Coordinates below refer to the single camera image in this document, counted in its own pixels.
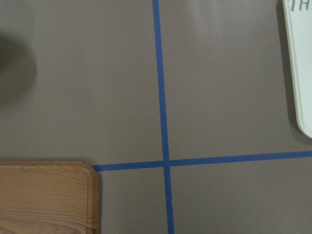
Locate brown wood-grain tray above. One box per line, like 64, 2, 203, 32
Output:
0, 161, 99, 234

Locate cream bear print tray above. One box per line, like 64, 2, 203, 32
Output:
283, 0, 312, 138

